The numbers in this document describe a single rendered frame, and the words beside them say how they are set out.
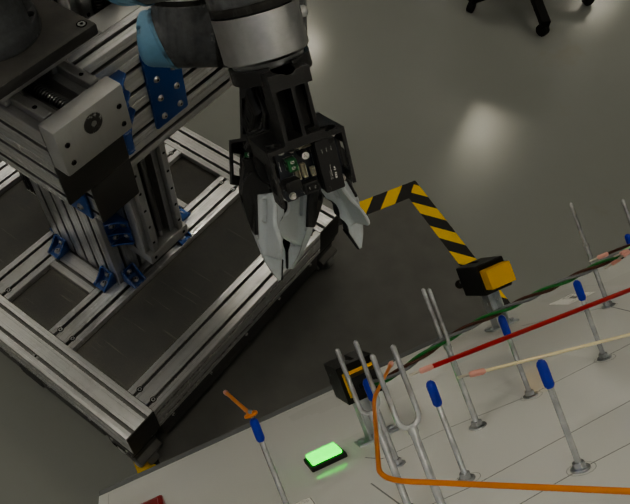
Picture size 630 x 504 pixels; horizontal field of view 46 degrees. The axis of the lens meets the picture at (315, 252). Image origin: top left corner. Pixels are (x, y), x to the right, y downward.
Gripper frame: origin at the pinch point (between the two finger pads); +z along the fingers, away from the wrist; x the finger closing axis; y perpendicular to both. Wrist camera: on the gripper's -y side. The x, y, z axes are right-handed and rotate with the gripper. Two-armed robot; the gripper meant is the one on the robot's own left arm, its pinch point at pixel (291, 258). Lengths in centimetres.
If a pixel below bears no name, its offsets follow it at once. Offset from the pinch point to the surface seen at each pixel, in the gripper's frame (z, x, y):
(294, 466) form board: 22.7, 4.8, 7.5
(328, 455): 20.7, 9.8, 8.6
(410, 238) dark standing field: -9, -50, -140
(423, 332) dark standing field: 19, -39, -124
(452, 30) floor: -96, -59, -206
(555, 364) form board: 12.5, 28.8, -8.0
